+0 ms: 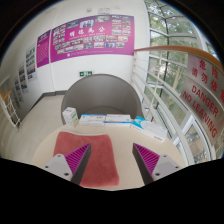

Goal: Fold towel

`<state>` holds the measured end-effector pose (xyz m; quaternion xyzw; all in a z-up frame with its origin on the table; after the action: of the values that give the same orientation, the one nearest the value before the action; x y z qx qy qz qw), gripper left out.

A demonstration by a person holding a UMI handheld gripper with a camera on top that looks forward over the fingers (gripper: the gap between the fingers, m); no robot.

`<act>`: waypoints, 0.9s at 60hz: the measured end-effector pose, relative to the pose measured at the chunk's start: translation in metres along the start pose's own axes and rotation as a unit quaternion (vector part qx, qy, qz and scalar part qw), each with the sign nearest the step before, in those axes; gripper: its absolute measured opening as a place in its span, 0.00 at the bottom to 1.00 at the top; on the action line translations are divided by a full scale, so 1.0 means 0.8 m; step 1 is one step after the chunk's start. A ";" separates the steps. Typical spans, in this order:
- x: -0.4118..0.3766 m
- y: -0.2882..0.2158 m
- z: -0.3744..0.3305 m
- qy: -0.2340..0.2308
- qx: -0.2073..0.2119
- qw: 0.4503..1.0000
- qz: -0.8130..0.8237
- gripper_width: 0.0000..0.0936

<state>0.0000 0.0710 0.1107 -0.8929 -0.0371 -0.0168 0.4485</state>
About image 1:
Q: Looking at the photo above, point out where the grey tub chair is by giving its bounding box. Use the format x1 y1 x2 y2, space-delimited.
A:
60 73 145 126

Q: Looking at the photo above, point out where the narrow magenta text poster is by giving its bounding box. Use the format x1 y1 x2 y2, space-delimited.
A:
35 29 52 69

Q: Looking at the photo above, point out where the white and teal box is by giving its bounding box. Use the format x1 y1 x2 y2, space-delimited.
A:
130 115 169 143

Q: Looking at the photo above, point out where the white photo poster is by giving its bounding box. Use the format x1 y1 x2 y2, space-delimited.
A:
25 43 38 82
18 62 28 93

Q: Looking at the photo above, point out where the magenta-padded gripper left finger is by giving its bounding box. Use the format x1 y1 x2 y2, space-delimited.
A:
43 143 92 186

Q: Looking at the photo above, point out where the salmon pink towel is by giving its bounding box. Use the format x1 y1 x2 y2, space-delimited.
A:
53 131 120 188

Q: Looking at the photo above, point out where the white and red warning sign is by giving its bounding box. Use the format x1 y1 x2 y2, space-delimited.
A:
179 53 224 141

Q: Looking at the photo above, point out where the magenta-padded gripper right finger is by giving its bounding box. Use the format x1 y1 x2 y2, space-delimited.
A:
132 143 184 186

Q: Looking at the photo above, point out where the small upright white box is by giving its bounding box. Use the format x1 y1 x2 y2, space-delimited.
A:
62 106 80 128

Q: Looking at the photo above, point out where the white railing with orange handrail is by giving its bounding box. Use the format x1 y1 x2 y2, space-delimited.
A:
131 45 224 164

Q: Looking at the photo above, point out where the wide magenta photo poster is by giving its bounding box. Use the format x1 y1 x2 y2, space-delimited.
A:
49 13 135 64

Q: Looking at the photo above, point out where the green exit sign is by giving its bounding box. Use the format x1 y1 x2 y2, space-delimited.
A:
79 70 94 78

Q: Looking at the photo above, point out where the white stair railing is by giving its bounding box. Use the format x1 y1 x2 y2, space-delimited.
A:
0 89 22 128

